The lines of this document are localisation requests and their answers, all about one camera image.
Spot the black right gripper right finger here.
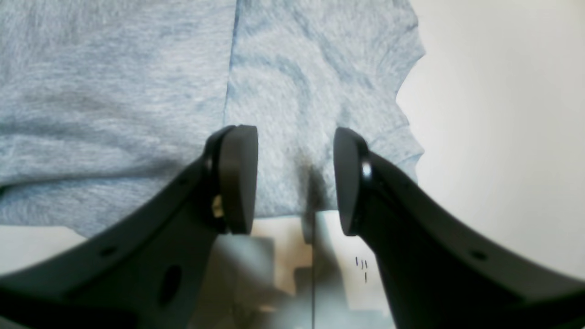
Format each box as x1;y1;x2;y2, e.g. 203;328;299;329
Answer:
334;127;585;329

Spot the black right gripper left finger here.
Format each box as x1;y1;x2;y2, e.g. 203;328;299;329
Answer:
0;125;258;329

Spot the grey T-shirt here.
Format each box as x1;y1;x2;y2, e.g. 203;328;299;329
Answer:
0;0;425;237

